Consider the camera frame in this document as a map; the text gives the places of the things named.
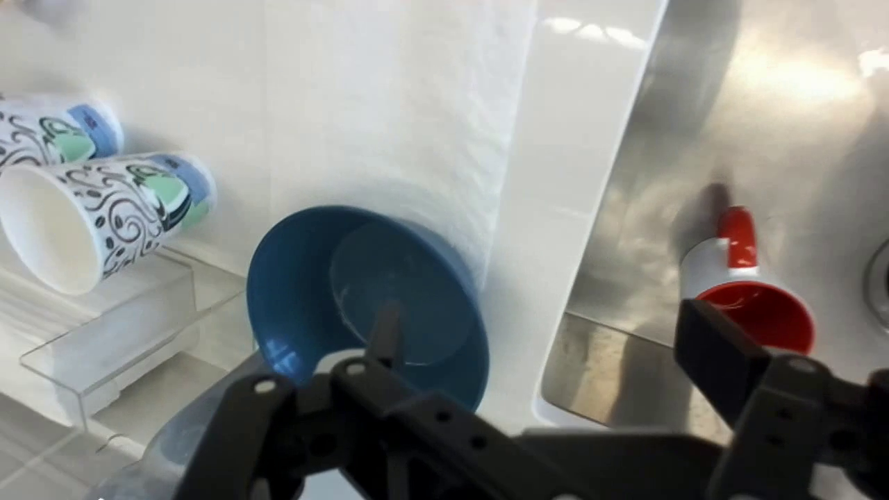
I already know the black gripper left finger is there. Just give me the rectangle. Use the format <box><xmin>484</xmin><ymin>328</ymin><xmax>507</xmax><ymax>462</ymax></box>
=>
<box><xmin>172</xmin><ymin>300</ymin><xmax>595</xmax><ymax>500</ymax></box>

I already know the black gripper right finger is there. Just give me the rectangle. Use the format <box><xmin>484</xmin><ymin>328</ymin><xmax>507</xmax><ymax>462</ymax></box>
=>
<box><xmin>672</xmin><ymin>297</ymin><xmax>889</xmax><ymax>500</ymax></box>

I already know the blue bowl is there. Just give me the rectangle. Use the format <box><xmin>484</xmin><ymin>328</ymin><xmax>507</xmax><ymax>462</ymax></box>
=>
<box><xmin>243</xmin><ymin>204</ymin><xmax>491</xmax><ymax>415</ymax></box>

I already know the sink drain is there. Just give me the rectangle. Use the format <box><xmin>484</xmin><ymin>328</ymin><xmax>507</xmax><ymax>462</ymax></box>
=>
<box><xmin>861</xmin><ymin>236</ymin><xmax>889</xmax><ymax>336</ymax></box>

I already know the red and white mug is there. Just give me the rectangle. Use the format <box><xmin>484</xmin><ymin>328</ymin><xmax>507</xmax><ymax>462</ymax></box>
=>
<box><xmin>677</xmin><ymin>204</ymin><xmax>818</xmax><ymax>358</ymax></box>

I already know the clear acrylic holder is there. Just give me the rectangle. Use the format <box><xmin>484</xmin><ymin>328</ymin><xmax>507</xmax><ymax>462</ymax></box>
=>
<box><xmin>0</xmin><ymin>246</ymin><xmax>271</xmax><ymax>500</ymax></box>

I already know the patterned paper cup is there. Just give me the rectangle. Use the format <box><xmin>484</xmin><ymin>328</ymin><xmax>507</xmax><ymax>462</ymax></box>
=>
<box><xmin>0</xmin><ymin>151</ymin><xmax>218</xmax><ymax>300</ymax></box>
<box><xmin>0</xmin><ymin>89</ymin><xmax>124</xmax><ymax>173</ymax></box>

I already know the stainless steel sink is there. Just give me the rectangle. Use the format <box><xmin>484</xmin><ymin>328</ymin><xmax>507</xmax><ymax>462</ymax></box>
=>
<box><xmin>539</xmin><ymin>0</ymin><xmax>889</xmax><ymax>448</ymax></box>

